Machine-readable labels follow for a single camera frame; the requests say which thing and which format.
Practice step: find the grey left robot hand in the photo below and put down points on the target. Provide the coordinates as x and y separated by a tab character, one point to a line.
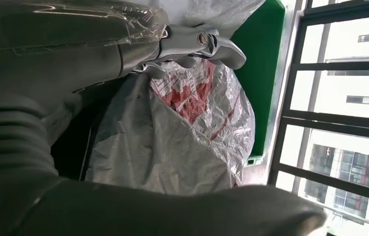
57	49

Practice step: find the white parcel with red print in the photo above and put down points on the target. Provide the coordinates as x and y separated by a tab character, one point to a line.
158	146

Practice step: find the plain grey parcel bag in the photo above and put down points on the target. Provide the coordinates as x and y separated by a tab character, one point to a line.
210	13

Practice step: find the green plastic crate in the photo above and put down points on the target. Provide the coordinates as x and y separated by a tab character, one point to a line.
262	81

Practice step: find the grey building outside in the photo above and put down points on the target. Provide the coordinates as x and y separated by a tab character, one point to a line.
357	169

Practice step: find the dark window frame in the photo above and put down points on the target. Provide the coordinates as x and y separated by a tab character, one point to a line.
334	66

